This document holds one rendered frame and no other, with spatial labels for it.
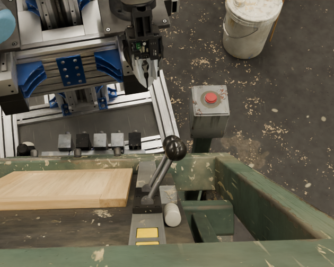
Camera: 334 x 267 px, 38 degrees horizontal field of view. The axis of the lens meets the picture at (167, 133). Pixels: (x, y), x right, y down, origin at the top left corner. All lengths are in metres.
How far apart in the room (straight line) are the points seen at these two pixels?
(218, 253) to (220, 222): 0.83
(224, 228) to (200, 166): 0.36
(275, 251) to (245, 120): 2.27
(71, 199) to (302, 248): 0.71
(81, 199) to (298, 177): 1.69
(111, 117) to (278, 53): 1.11
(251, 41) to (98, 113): 0.94
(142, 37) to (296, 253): 0.68
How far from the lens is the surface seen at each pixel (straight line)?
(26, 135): 2.42
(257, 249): 0.41
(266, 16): 2.64
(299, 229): 0.72
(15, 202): 1.09
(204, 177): 1.54
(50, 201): 1.07
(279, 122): 2.70
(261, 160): 2.58
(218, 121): 1.62
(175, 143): 0.82
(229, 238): 1.58
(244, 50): 2.81
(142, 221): 0.75
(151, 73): 1.11
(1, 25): 1.46
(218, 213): 1.22
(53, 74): 1.84
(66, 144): 1.73
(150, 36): 1.00
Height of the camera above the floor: 2.29
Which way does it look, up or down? 63 degrees down
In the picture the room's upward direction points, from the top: 3 degrees clockwise
